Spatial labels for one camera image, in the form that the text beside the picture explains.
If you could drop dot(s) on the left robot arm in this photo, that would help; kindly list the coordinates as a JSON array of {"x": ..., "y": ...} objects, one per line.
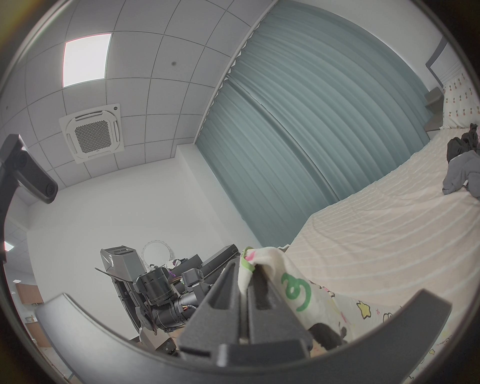
[{"x": 123, "y": 262}]

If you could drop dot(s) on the white ceiling air conditioner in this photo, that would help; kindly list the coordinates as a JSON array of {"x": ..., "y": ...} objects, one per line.
[{"x": 93, "y": 138}]

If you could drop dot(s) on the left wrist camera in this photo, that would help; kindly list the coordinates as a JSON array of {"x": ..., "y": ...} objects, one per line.
[{"x": 193, "y": 277}]

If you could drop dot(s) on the grey bedside table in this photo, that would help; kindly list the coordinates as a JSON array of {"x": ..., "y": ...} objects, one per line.
[{"x": 435, "y": 120}]

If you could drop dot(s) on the blue-green curtain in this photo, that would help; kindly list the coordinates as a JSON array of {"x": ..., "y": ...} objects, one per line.
[{"x": 300, "y": 112}]

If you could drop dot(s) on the bed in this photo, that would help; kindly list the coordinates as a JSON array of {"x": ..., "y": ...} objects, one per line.
[{"x": 393, "y": 225}]

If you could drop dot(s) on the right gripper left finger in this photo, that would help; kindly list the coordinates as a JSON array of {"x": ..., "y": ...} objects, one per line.
[{"x": 210, "y": 318}]

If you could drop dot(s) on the black chest of drawers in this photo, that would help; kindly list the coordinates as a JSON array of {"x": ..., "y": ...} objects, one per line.
[{"x": 221, "y": 257}]

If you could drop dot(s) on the grey garment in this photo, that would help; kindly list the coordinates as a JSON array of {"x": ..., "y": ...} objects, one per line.
[{"x": 461, "y": 172}]

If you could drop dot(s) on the black garment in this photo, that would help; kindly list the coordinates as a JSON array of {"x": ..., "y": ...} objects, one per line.
[{"x": 455, "y": 148}]

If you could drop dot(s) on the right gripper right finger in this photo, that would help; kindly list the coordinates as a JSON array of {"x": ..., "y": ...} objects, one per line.
[{"x": 277, "y": 322}]

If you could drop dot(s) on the white printed pyjama top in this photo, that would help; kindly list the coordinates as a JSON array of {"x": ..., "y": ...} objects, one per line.
[{"x": 322, "y": 285}]

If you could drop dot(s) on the square ceiling light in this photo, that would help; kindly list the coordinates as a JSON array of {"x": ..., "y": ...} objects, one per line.
[{"x": 88, "y": 60}]

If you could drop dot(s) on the white printed pillow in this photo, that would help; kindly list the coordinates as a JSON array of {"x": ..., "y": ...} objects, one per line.
[{"x": 461, "y": 105}]

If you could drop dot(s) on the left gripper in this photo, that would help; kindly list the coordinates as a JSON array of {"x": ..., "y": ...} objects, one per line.
[{"x": 180, "y": 307}]

